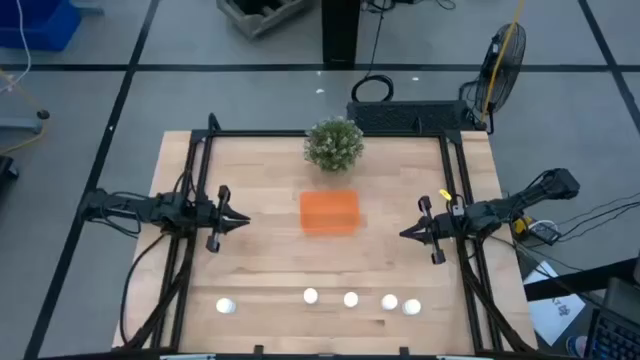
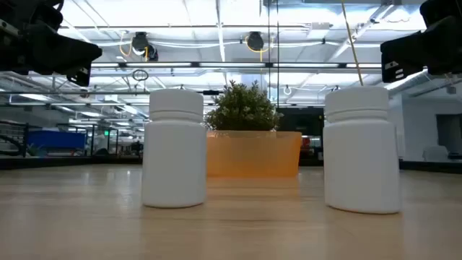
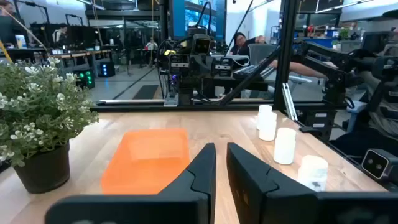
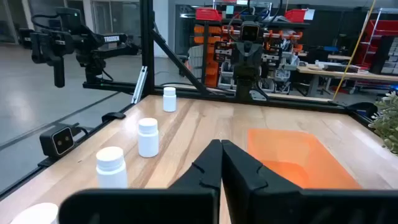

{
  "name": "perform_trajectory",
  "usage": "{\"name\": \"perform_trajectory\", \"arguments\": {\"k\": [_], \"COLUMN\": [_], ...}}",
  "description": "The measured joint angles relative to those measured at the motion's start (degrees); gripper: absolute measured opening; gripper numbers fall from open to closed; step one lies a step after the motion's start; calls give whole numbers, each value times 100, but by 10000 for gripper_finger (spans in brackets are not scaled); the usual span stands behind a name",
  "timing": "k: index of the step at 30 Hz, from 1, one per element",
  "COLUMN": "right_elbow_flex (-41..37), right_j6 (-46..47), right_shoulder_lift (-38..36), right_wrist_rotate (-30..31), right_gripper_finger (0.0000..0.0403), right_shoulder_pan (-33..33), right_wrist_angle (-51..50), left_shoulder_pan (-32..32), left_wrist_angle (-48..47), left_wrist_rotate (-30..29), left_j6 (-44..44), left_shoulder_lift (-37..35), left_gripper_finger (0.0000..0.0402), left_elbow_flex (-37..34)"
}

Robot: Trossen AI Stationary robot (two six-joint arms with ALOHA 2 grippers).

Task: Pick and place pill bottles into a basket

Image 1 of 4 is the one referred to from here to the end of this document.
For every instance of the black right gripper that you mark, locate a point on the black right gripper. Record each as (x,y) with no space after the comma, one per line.
(445,225)

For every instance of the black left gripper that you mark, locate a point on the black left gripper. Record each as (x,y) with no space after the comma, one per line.
(215,217)

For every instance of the white pill bottle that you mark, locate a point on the white pill bottle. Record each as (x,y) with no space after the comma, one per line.
(389,302)
(225,305)
(411,307)
(351,299)
(310,295)

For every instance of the orange translucent plastic basket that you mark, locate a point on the orange translucent plastic basket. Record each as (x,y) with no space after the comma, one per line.
(330,212)

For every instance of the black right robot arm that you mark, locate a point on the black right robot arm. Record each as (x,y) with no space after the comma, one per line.
(505,205)

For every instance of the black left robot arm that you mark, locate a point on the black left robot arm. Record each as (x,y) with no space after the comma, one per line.
(150,210)

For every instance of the yellow plug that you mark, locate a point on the yellow plug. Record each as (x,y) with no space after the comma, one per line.
(521,226)

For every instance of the black perforated case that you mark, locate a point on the black perforated case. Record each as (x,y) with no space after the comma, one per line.
(400,116)

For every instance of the black table clamp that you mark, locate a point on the black table clamp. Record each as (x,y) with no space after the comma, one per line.
(404,351)
(259,350)

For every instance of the green potted plant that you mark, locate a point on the green potted plant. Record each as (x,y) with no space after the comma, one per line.
(334,145)

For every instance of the black power adapter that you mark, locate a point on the black power adapter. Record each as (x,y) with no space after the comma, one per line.
(545,232)

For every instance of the white paper sheet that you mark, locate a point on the white paper sheet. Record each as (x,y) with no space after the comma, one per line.
(555,315)

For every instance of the black beam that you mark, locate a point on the black beam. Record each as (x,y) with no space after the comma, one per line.
(580,282)

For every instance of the round blue white container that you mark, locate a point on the round blue white container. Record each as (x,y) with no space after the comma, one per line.
(577,346)

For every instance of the grey wooden crate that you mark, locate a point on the grey wooden crate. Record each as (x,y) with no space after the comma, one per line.
(250,22)

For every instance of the black floor fan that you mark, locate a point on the black floor fan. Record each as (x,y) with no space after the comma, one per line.
(515,60)

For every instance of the black column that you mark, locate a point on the black column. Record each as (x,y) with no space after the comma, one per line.
(340,30)

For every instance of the black keyboard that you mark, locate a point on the black keyboard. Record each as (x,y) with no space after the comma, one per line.
(615,340)

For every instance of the grey stand base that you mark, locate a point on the grey stand base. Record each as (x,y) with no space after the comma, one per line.
(20,125)

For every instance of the black equipment foot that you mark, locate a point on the black equipment foot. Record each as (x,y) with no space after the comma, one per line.
(6,167)

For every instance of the blue plastic bin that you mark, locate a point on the blue plastic bin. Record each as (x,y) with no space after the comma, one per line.
(45,25)

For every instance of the black aluminium table frame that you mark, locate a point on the black aluminium table frame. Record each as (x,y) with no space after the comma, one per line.
(250,133)

